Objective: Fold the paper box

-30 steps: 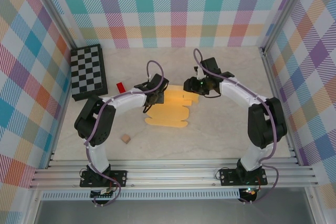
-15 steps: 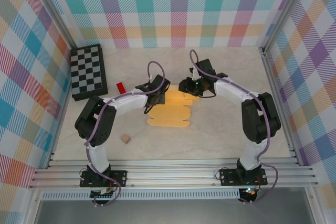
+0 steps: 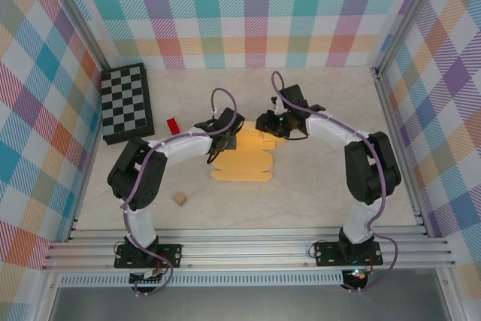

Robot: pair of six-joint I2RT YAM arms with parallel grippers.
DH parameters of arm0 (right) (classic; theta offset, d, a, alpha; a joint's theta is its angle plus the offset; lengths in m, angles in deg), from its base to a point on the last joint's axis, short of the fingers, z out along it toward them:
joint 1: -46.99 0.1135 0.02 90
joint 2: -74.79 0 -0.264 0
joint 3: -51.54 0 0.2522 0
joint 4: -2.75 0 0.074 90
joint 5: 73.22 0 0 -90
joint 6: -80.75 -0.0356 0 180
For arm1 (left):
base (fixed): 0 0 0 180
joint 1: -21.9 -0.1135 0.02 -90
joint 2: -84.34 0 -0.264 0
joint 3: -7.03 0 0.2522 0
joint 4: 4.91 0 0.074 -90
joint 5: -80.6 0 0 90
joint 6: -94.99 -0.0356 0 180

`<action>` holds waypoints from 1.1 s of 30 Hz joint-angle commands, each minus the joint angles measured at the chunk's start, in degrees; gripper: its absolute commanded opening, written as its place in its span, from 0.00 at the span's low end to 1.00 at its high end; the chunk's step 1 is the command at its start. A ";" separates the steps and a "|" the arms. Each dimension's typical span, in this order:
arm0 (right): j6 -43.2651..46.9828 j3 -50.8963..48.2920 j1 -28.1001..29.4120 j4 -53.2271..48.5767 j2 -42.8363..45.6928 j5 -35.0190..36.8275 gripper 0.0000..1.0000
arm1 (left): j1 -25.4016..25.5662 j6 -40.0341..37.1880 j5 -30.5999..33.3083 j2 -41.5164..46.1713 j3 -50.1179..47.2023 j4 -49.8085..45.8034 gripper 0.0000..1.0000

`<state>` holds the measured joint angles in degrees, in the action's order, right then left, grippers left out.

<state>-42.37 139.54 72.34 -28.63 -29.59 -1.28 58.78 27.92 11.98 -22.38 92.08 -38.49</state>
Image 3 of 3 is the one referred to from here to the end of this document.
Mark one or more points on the wide aluminium mounting rail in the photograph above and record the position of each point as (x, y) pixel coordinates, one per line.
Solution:
(244, 249)

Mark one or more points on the black grey chessboard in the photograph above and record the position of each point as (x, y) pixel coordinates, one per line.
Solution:
(124, 103)

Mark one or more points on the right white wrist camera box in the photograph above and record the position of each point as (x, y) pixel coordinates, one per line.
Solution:
(276, 105)

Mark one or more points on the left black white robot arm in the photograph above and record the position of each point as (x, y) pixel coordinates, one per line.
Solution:
(180, 148)

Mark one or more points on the small wooden cube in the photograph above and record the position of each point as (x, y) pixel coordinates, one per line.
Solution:
(180, 198)

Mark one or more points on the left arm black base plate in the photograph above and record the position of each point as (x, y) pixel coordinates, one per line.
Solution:
(171, 255)

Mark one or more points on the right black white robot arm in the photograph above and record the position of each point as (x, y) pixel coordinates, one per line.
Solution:
(330, 133)

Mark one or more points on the aluminium side rail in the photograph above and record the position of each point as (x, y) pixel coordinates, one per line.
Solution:
(387, 110)

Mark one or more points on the aluminium frame post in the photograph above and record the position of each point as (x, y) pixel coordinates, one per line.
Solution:
(75, 13)
(409, 13)

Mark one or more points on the red block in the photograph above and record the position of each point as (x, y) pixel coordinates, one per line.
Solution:
(173, 125)

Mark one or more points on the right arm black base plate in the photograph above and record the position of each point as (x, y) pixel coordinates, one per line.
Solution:
(327, 253)

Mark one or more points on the orange cardboard paper box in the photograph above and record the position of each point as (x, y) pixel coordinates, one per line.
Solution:
(244, 163)

